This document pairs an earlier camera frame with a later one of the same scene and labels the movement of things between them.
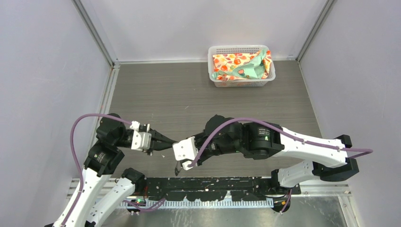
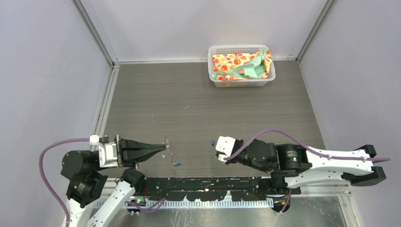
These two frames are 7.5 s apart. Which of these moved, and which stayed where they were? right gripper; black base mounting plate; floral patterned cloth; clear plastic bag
Moved: clear plastic bag; right gripper
Stayed: black base mounting plate; floral patterned cloth
